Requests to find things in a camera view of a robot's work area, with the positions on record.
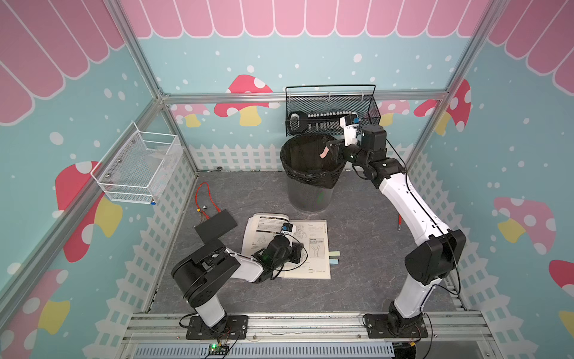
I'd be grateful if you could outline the black flat box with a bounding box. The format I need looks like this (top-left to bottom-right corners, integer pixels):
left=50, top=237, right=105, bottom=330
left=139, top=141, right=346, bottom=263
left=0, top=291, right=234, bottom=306
left=195, top=209, right=238, bottom=245

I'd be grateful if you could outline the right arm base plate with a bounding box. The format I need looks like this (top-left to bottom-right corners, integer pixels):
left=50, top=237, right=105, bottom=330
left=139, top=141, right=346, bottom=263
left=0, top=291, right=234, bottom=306
left=363, top=314, right=428, bottom=340

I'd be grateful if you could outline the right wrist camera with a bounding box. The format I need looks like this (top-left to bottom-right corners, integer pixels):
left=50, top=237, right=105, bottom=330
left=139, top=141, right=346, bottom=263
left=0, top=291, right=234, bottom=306
left=339, top=113, right=361, bottom=146

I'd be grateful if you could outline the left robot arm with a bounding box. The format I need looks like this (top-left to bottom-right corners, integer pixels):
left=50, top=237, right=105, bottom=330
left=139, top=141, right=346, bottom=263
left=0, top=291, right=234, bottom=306
left=171, top=233, right=308, bottom=333

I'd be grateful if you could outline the sketch tutorial book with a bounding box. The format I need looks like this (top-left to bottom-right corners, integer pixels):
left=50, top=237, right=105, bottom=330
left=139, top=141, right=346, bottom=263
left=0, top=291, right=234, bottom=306
left=233, top=213, right=331, bottom=283

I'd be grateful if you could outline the small circuit board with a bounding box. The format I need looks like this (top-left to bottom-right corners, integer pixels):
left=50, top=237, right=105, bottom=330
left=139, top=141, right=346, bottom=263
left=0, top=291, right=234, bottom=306
left=206, top=343, right=230, bottom=357

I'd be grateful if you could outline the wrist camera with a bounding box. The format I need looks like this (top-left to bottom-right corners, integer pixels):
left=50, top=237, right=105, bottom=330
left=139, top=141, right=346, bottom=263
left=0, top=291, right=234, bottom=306
left=339, top=113, right=361, bottom=146
left=280, top=222, right=295, bottom=235

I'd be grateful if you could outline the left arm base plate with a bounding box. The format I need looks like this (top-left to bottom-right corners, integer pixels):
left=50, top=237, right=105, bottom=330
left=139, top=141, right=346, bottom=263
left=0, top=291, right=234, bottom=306
left=185, top=316, right=249, bottom=340

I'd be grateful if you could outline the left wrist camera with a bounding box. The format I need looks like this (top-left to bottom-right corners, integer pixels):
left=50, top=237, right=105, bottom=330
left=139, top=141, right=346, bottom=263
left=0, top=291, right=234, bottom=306
left=280, top=222, right=295, bottom=235

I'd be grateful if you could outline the white wire wall basket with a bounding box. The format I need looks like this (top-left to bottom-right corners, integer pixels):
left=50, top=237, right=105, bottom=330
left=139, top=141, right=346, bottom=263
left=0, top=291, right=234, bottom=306
left=91, top=123, right=183, bottom=206

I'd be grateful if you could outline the mesh trash bin black bag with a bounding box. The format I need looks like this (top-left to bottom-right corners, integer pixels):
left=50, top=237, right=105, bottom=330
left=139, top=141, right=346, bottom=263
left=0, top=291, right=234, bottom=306
left=280, top=134, right=346, bottom=212

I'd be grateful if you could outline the black wire wall basket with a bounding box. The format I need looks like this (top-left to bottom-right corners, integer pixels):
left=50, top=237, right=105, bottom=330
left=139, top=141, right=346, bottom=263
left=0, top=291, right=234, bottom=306
left=285, top=85, right=381, bottom=136

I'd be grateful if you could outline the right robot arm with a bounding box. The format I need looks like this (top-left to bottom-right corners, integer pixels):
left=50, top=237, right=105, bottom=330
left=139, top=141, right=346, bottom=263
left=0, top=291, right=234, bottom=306
left=327, top=124, right=466, bottom=337

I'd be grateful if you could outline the red cable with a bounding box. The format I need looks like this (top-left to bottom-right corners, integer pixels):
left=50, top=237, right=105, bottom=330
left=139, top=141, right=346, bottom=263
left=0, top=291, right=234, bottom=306
left=194, top=181, right=221, bottom=220

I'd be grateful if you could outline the pink sticky note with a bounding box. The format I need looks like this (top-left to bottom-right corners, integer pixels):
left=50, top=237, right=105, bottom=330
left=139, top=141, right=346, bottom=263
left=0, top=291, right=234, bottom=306
left=319, top=147, right=330, bottom=159

